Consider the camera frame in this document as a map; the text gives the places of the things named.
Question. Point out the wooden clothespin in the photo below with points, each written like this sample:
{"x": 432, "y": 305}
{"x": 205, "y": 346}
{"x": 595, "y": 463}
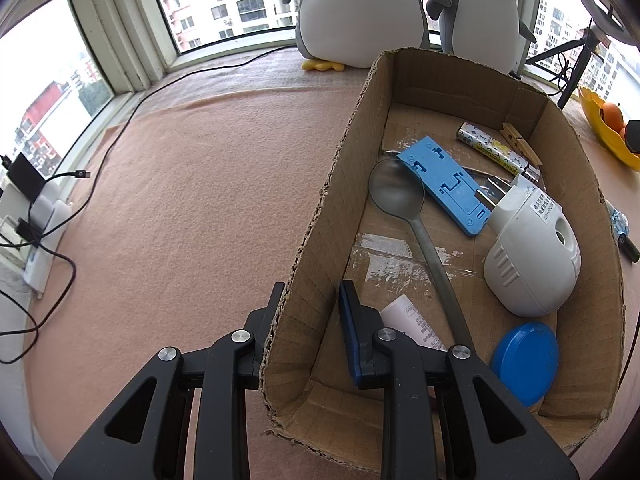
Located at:
{"x": 520, "y": 142}

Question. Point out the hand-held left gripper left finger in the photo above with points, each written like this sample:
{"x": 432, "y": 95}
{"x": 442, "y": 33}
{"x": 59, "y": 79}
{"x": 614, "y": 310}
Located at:
{"x": 260, "y": 340}

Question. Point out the large penguin plush toy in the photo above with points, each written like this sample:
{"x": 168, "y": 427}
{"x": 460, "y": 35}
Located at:
{"x": 360, "y": 10}

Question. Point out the small penguin plush toy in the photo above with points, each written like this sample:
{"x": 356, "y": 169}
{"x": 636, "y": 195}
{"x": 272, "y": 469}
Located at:
{"x": 480, "y": 15}

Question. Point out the blue round lid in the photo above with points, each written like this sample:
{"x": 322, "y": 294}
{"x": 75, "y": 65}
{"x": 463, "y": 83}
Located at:
{"x": 525, "y": 365}

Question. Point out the white power strip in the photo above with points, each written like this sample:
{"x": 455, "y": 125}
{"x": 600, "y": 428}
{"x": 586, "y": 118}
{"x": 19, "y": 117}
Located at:
{"x": 55, "y": 215}

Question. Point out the blue toy car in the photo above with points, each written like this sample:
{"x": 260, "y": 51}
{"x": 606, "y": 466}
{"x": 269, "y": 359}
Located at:
{"x": 620, "y": 222}

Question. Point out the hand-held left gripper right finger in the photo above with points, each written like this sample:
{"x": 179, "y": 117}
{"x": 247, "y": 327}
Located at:
{"x": 347, "y": 325}

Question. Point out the peach felt mat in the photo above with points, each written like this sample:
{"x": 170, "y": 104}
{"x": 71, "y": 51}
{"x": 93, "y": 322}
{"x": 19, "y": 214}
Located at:
{"x": 200, "y": 200}

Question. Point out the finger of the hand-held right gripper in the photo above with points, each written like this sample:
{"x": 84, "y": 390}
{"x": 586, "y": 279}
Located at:
{"x": 634, "y": 136}

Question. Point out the blue plastic phone stand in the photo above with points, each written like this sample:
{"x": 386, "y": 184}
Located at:
{"x": 440, "y": 180}

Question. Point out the white charger plug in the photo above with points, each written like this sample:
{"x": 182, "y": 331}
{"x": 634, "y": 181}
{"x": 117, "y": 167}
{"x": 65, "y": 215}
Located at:
{"x": 525, "y": 185}

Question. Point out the yellow bowl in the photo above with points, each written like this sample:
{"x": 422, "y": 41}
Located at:
{"x": 607, "y": 135}

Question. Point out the white tube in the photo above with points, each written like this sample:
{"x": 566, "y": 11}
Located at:
{"x": 407, "y": 317}

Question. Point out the white window frame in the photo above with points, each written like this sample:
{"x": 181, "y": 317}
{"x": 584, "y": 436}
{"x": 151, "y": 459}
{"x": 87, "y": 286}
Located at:
{"x": 120, "y": 25}

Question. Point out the long metal spoon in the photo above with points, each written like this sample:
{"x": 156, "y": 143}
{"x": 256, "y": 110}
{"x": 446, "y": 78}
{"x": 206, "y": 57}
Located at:
{"x": 397, "y": 187}

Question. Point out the patterned lighter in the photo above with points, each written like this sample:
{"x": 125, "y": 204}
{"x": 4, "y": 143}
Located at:
{"x": 492, "y": 147}

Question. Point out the black power adapter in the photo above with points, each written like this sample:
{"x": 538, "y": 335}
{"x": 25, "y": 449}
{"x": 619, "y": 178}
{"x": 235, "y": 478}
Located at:
{"x": 25, "y": 177}

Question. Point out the black tripod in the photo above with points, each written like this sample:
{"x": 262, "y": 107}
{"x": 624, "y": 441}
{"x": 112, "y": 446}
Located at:
{"x": 575, "y": 77}

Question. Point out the brown cardboard box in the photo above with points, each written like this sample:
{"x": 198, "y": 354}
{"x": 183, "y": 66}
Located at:
{"x": 390, "y": 260}

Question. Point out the white plug-in device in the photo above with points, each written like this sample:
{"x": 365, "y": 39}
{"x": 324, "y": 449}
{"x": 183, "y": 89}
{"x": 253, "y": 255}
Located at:
{"x": 530, "y": 270}

